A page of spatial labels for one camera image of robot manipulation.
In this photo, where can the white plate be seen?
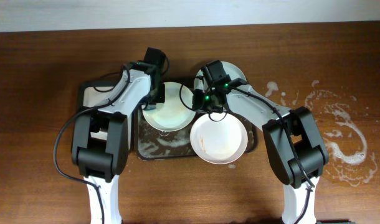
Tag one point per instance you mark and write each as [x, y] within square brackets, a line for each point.
[171, 115]
[218, 138]

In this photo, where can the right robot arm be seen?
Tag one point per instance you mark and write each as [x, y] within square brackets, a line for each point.
[295, 148]

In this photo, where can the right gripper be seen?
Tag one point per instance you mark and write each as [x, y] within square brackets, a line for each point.
[198, 104]

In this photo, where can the yellow green sponge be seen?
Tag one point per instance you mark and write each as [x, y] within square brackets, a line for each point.
[149, 107]

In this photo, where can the pale blue plate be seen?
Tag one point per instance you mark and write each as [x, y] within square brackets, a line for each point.
[233, 71]

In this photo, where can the black soapy water tray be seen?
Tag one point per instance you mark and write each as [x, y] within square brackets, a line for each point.
[93, 93]

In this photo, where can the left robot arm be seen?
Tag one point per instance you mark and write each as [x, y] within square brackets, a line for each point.
[100, 164]

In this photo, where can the white plate front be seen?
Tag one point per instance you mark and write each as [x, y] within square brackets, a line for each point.
[218, 138]

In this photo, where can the dark brown serving tray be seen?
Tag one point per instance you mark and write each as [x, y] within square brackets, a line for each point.
[153, 144]

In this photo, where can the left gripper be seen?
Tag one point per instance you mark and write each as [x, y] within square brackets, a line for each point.
[161, 95]

